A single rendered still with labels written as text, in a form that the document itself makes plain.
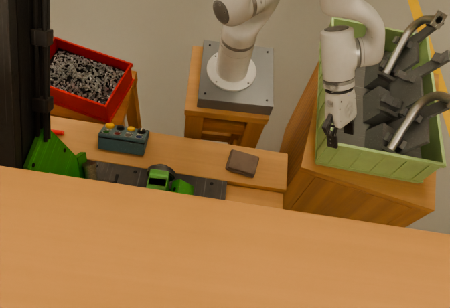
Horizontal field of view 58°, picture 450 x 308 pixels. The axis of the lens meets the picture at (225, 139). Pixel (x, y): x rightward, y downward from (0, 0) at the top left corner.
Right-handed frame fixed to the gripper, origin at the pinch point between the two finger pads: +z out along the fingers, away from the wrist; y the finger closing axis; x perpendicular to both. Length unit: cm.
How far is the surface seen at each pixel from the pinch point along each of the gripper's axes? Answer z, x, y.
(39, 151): -21, 36, -68
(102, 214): -48, -40, -87
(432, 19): -20, -3, 58
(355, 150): 15.1, 5.3, 18.3
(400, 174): 31.3, -3.7, 34.5
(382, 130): 14.7, 3.8, 34.8
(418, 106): 4.8, -7.0, 38.5
